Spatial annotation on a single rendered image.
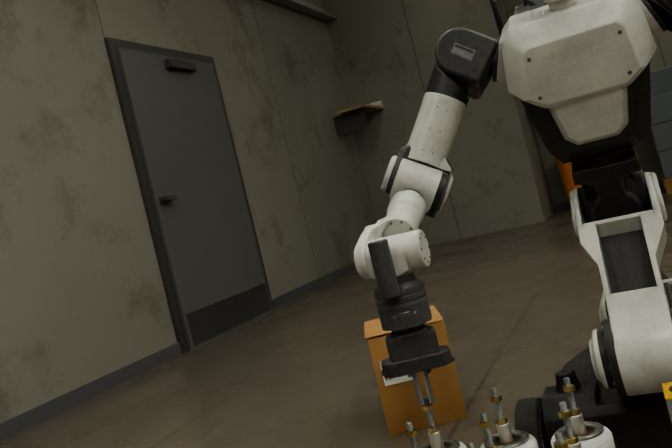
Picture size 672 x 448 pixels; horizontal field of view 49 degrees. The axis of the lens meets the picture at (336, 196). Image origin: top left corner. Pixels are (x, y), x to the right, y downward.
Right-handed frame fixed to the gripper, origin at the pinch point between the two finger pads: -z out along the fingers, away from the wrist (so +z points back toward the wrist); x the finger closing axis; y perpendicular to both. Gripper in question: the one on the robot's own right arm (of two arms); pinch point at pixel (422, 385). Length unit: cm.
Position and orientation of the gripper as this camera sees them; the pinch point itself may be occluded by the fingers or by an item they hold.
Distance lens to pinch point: 130.5
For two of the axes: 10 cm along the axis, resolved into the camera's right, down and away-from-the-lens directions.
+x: 9.7, -2.4, -0.6
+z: -2.4, -9.7, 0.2
